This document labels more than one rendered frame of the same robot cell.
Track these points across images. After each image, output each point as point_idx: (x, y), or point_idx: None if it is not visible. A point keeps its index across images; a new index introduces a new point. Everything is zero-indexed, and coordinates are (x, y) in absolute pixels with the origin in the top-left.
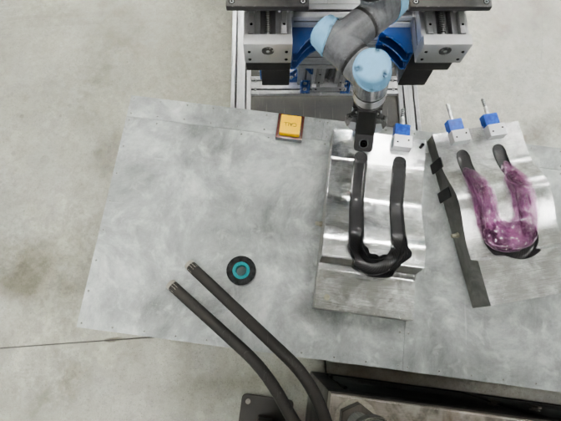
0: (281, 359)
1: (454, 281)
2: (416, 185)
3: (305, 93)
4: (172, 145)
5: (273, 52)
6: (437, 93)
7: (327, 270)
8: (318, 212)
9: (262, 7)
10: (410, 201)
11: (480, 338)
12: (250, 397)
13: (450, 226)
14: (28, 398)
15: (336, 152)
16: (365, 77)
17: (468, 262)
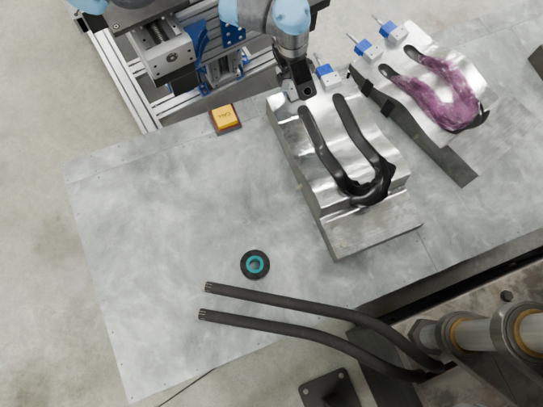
0: (338, 317)
1: (435, 174)
2: (362, 111)
3: (207, 94)
4: (125, 189)
5: (177, 56)
6: (316, 44)
7: (330, 221)
8: (291, 178)
9: (147, 18)
10: (365, 126)
11: (481, 210)
12: (305, 387)
13: (406, 132)
14: None
15: (280, 116)
16: (291, 22)
17: (439, 152)
